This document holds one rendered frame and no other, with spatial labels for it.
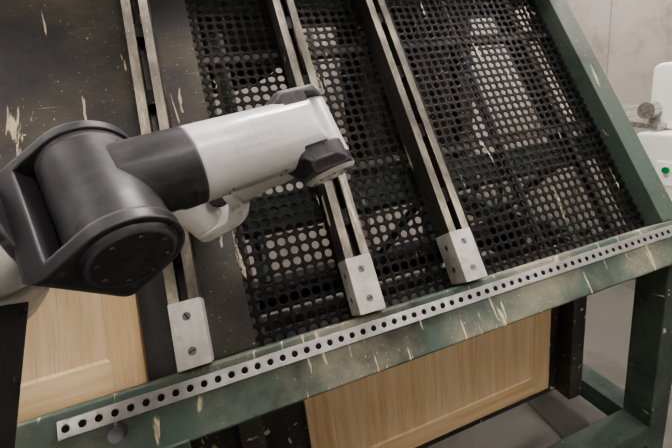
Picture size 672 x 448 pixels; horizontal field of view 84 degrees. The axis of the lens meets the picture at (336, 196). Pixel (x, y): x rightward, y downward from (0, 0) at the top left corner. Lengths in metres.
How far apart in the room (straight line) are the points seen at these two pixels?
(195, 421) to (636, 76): 4.62
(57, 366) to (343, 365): 0.54
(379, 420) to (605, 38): 3.94
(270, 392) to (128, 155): 0.57
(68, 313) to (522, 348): 1.34
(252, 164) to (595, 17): 4.16
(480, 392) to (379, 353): 0.70
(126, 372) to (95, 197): 0.56
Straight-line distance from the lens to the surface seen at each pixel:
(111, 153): 0.41
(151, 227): 0.36
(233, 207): 0.63
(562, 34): 1.63
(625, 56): 4.69
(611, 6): 4.56
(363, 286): 0.85
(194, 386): 0.83
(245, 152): 0.43
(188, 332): 0.81
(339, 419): 1.27
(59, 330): 0.93
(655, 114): 2.95
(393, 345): 0.89
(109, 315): 0.90
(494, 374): 1.52
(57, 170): 0.42
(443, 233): 0.98
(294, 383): 0.84
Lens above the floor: 1.38
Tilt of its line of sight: 15 degrees down
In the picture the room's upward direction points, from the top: 7 degrees counter-clockwise
